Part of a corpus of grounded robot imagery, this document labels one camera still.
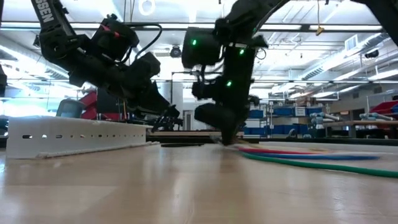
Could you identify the red machine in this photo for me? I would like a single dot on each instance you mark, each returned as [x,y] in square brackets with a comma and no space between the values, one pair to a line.
[88,105]

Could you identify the small black robot arm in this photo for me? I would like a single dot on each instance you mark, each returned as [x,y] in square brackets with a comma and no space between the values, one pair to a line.
[169,124]

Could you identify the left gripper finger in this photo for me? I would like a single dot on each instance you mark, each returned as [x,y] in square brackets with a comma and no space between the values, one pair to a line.
[155,102]

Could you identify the black ceiling fixture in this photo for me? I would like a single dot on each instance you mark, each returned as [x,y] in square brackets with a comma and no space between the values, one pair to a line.
[371,54]

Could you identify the wooden desk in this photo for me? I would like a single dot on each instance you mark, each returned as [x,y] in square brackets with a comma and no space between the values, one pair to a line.
[186,133]

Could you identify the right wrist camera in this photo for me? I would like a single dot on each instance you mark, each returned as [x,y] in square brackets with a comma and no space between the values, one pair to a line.
[203,91]

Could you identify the grey chair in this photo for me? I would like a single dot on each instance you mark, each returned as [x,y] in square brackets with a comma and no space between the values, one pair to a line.
[70,109]

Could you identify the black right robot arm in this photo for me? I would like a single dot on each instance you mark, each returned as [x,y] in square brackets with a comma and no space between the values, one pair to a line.
[239,31]

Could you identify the black zip tie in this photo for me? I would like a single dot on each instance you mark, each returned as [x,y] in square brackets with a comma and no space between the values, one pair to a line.
[182,145]

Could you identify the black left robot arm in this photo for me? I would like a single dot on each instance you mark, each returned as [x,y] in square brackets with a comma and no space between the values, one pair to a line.
[62,53]

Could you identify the black monitor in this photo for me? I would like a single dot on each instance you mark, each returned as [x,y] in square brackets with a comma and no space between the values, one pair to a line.
[104,102]

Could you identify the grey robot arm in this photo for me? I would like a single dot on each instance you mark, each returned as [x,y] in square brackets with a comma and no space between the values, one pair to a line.
[323,117]
[373,117]

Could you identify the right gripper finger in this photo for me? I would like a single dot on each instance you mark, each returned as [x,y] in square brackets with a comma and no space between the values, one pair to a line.
[224,118]

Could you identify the red and blue bin rack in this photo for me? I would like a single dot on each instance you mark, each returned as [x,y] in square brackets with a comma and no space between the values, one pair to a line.
[384,107]

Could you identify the black frame-mounted device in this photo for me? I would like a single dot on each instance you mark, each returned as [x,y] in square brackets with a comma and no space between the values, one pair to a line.
[36,40]

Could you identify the black ceiling camera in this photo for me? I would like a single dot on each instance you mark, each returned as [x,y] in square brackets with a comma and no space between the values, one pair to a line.
[175,52]

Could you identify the blue bin shelf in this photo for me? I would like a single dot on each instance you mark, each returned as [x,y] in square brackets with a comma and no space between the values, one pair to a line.
[283,112]

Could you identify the wooden top workbench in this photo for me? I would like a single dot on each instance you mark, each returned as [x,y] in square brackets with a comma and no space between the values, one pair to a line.
[357,123]

